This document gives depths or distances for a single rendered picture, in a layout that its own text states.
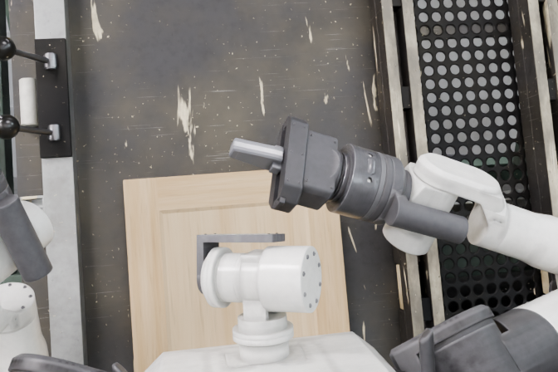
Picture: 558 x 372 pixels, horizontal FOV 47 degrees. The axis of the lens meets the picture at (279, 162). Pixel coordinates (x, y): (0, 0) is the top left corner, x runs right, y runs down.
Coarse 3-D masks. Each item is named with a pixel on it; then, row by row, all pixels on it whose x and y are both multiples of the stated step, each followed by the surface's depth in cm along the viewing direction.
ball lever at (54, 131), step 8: (0, 120) 94; (8, 120) 94; (16, 120) 95; (0, 128) 94; (8, 128) 94; (16, 128) 95; (24, 128) 99; (32, 128) 100; (40, 128) 102; (48, 128) 105; (56, 128) 105; (0, 136) 95; (8, 136) 95; (48, 136) 105; (56, 136) 105
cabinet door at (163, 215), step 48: (144, 192) 110; (192, 192) 111; (240, 192) 112; (144, 240) 109; (192, 240) 110; (288, 240) 113; (336, 240) 114; (144, 288) 108; (192, 288) 110; (336, 288) 113; (144, 336) 107; (192, 336) 109
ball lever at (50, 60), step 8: (0, 40) 95; (8, 40) 96; (0, 48) 95; (8, 48) 96; (0, 56) 96; (8, 56) 96; (24, 56) 101; (32, 56) 102; (40, 56) 104; (48, 56) 105; (56, 56) 106; (48, 64) 105; (56, 64) 106
